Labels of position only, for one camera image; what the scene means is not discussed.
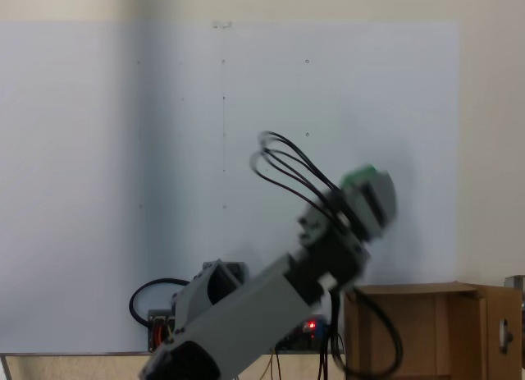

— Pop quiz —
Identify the green die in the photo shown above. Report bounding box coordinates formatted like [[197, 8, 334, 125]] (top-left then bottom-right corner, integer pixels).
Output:
[[340, 163, 379, 190]]

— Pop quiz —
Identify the brown cardboard box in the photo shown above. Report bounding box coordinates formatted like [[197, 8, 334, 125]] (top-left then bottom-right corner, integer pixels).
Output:
[[343, 281, 523, 380]]

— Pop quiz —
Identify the circuit board with jumper wires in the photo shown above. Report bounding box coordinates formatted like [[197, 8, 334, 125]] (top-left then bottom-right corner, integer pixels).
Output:
[[147, 309, 178, 353]]

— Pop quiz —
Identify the black servo cable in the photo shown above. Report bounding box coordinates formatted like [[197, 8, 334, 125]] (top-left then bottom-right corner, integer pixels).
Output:
[[332, 288, 404, 378], [249, 130, 344, 211]]

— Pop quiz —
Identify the grey base plate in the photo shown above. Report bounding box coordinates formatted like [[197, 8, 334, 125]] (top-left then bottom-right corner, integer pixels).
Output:
[[146, 309, 346, 355]]

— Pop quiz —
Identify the blue board with red LED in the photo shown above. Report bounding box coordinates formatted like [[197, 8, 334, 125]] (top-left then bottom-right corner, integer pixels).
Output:
[[300, 315, 330, 341]]

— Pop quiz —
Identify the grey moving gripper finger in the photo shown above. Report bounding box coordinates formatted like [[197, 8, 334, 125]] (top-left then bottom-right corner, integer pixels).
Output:
[[345, 180, 387, 243]]

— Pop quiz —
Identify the thick black cable loop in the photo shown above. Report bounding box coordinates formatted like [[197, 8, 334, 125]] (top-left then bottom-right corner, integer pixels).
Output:
[[129, 277, 190, 328]]

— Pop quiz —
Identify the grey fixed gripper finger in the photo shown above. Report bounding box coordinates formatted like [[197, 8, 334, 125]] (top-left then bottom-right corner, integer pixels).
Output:
[[370, 169, 399, 230]]

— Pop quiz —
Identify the thin yellow wire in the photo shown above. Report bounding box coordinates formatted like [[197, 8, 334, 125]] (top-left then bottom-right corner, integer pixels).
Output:
[[264, 352, 281, 380]]

